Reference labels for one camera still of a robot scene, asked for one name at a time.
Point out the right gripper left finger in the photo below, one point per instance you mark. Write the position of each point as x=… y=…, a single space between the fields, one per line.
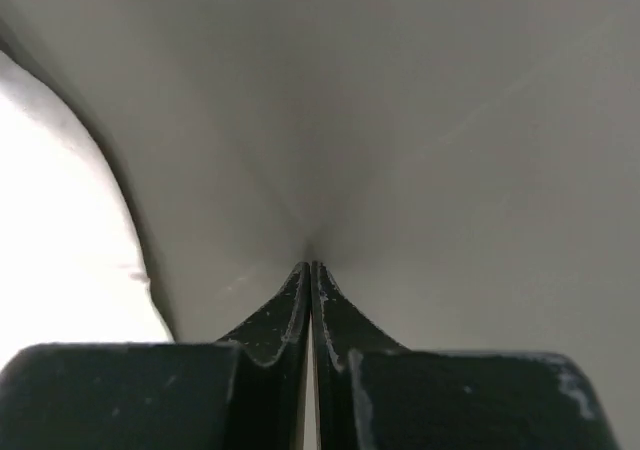
x=245 y=390

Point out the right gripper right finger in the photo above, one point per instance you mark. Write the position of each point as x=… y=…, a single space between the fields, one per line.
x=374 y=393

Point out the white t-shirt red print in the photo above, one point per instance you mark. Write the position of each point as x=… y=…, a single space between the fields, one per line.
x=72 y=266

